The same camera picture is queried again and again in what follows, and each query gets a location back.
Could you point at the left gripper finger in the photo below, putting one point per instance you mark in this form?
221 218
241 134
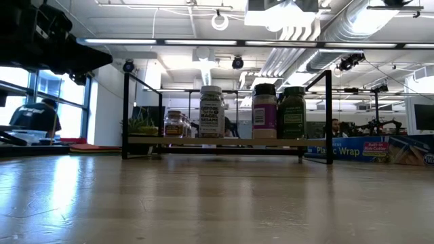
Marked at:
88 59

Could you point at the small brown lid glass jar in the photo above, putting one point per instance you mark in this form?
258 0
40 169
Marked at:
186 125
174 127

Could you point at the white lid bagel seasoning jar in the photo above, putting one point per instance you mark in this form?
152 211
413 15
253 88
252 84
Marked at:
212 118

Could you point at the black lid purple label jar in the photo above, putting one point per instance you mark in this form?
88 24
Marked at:
264 117

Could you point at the green lid herb jar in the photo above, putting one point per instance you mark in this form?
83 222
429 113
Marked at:
293 118

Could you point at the black round ceiling speaker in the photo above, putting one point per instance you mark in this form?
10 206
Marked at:
237 62
128 66

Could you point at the red table clamp plate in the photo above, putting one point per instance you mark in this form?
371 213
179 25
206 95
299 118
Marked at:
73 140

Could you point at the potted succulent plant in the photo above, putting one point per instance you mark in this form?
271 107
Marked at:
142 123

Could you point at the black beam with light strips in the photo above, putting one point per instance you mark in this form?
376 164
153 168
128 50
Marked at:
203 42

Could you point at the white ceiling air unit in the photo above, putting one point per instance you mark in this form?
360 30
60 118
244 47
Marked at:
281 17

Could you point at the black ceiling spotlight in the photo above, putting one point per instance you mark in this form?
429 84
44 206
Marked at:
351 61

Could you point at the blue plastic wrap box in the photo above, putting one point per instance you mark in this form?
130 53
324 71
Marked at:
342 149

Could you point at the background robot arms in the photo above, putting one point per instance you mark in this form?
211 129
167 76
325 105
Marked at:
379 127

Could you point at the dark computer monitor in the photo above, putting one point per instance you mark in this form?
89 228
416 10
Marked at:
424 117

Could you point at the black table rig frame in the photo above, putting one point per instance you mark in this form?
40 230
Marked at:
34 150

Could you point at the wooden shelf black metal frame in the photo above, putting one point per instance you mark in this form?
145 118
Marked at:
169 140

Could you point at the black background camera stand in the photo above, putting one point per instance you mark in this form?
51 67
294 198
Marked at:
377 108

